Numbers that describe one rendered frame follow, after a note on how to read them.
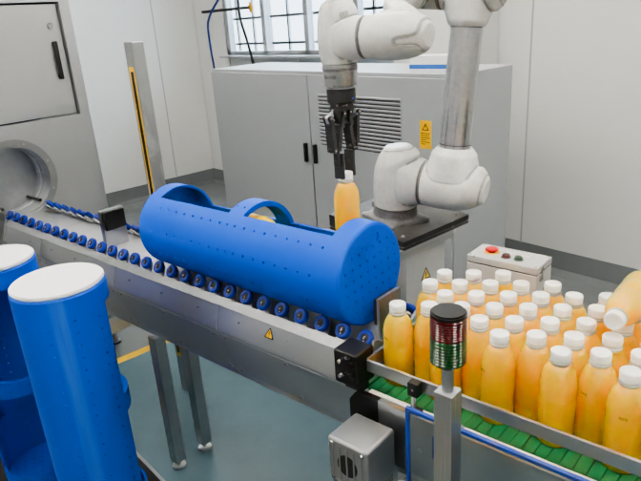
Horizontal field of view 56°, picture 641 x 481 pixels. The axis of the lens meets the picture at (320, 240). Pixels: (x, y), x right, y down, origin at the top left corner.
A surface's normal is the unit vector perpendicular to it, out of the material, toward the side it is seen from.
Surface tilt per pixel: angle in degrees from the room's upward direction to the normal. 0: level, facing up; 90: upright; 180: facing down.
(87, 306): 90
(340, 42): 92
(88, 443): 90
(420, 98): 90
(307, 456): 0
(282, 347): 71
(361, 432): 0
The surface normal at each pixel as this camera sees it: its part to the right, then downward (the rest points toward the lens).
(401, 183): -0.44, 0.33
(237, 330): -0.63, -0.03
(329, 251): -0.53, -0.39
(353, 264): 0.76, 0.18
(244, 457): -0.07, -0.94
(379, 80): -0.74, 0.28
